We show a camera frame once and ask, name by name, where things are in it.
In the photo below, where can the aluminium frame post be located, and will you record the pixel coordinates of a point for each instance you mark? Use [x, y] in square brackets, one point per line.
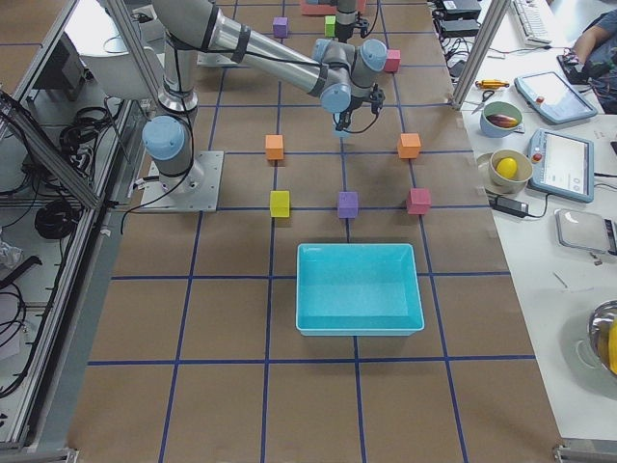
[487, 31]

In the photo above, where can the teach pendant far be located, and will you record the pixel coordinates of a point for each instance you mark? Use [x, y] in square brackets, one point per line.
[554, 98]

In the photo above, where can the beige bowl with lemon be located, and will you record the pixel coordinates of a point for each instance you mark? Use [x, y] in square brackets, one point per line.
[503, 185]

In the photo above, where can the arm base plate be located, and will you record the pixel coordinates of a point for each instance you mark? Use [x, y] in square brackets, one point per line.
[198, 191]

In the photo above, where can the white keyboard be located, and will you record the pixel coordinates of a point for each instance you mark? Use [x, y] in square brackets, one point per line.
[530, 23]

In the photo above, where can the yellow block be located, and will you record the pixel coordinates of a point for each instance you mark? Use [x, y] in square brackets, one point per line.
[279, 204]

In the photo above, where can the teach pendant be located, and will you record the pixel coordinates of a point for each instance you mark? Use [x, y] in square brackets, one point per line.
[562, 165]
[554, 98]

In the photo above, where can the orange block near base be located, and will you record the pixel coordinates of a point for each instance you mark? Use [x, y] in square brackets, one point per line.
[274, 147]

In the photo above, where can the pink block desk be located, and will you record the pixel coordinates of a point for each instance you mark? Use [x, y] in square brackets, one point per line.
[418, 201]
[393, 60]

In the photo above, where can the pink plastic tray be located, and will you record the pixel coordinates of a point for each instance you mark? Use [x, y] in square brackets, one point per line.
[310, 9]

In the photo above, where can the steel bowl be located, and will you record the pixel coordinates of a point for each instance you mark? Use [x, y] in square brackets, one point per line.
[598, 349]

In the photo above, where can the pink block right near desk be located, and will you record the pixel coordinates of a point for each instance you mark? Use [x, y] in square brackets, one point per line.
[418, 201]

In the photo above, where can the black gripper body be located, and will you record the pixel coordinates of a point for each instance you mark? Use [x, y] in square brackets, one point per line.
[348, 115]

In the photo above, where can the green block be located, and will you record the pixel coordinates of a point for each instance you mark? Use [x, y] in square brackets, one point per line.
[329, 26]

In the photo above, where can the purple block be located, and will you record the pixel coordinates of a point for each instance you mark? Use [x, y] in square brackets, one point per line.
[348, 204]
[280, 27]

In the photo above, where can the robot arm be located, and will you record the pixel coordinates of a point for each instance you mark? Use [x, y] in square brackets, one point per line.
[341, 75]
[348, 20]

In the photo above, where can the yellow lemon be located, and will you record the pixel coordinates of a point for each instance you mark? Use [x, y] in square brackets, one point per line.
[507, 167]

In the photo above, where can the person at desk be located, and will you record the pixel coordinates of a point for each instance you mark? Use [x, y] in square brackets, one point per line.
[595, 48]

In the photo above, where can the black power adapter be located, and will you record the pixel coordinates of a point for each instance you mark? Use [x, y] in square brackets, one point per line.
[509, 206]

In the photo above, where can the yellow tool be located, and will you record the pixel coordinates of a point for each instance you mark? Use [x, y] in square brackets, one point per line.
[491, 84]

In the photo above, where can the cyan plastic tray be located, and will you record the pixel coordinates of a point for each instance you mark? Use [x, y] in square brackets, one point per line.
[361, 290]

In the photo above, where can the purple block right side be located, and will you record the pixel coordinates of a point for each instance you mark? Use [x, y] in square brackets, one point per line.
[348, 204]

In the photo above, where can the blue bowl with fruit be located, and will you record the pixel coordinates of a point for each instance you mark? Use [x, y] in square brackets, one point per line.
[499, 118]

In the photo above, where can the teach pendant near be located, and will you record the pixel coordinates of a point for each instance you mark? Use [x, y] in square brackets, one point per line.
[562, 165]

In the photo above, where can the kitchen scale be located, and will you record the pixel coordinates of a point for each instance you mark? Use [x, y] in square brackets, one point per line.
[586, 231]

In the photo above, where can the purple block left side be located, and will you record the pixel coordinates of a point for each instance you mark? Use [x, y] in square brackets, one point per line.
[280, 27]

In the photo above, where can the orange block near desk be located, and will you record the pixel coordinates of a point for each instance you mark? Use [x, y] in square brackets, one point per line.
[409, 145]

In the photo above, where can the pink block left near desk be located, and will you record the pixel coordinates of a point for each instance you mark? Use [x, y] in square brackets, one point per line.
[393, 60]

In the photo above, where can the scissors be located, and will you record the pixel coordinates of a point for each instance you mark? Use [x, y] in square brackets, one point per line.
[486, 95]

